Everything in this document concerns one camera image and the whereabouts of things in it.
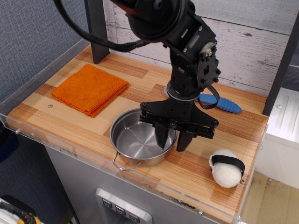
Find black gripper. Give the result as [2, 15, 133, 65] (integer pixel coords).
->
[140, 98, 219, 152]

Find stainless steel pot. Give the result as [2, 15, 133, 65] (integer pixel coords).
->
[110, 108, 178, 171]

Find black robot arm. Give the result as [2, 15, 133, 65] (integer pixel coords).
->
[115, 0, 221, 152]

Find white plush sushi toy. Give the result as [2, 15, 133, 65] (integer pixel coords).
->
[209, 149, 246, 188]

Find orange folded cloth napkin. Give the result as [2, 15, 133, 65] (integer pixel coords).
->
[51, 64, 129, 118]

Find silver dispenser button panel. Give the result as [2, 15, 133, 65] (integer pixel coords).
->
[96, 188, 153, 224]

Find grey toy fridge cabinet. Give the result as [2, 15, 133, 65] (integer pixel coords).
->
[46, 147, 243, 224]

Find white ribbed box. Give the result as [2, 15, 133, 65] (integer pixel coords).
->
[255, 88, 299, 188]

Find yellow object bottom left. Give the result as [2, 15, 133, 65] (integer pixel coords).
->
[17, 214, 42, 224]

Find blue handled metal spoon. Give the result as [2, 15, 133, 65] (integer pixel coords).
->
[163, 85, 243, 114]

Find dark vertical post right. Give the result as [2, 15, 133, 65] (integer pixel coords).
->
[262, 15, 299, 116]

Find dark vertical post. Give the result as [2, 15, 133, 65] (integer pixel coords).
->
[262, 15, 299, 116]
[84, 0, 110, 64]

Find black braided cable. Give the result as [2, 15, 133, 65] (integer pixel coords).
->
[53, 0, 150, 53]

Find dark vertical post left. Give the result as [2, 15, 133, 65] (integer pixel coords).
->
[84, 0, 110, 64]

